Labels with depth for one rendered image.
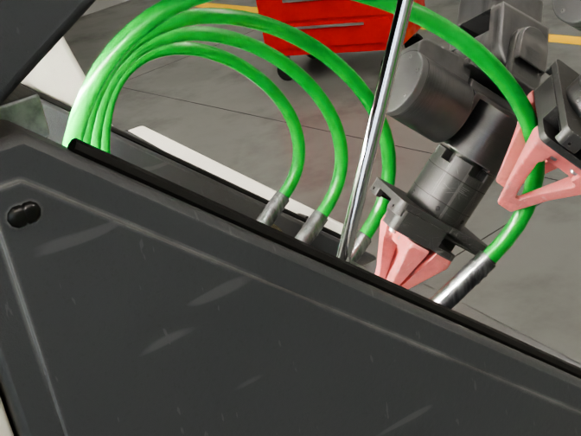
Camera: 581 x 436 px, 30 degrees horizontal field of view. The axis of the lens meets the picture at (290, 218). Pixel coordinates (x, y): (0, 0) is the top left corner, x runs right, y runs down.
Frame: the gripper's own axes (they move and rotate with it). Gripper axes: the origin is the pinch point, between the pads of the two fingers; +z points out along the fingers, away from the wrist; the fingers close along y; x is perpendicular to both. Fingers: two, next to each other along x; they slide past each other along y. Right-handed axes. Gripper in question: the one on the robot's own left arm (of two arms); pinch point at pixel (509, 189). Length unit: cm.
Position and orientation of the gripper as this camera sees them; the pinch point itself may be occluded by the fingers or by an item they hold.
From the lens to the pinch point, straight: 88.3
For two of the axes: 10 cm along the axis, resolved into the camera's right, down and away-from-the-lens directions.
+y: -1.0, 6.1, -7.8
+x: 8.1, 5.1, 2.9
